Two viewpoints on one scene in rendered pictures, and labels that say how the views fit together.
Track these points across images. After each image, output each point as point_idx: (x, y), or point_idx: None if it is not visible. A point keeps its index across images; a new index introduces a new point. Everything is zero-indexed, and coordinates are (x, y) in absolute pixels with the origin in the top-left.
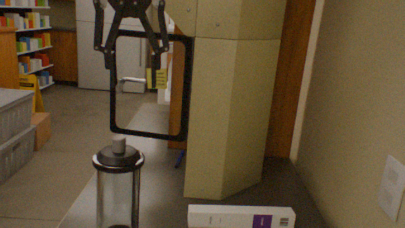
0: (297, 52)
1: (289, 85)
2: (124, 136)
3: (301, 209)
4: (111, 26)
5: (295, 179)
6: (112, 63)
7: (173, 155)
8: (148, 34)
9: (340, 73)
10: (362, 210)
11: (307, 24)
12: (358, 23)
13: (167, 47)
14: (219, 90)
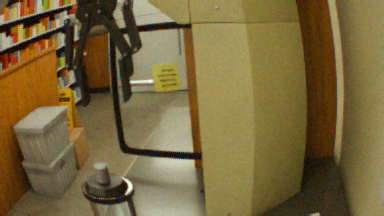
0: (325, 35)
1: (326, 71)
2: (140, 156)
3: (331, 209)
4: (78, 40)
5: (334, 179)
6: (81, 78)
7: (201, 177)
8: (114, 37)
9: (358, 58)
10: (371, 200)
11: (325, 7)
12: (357, 9)
13: (136, 46)
14: (236, 88)
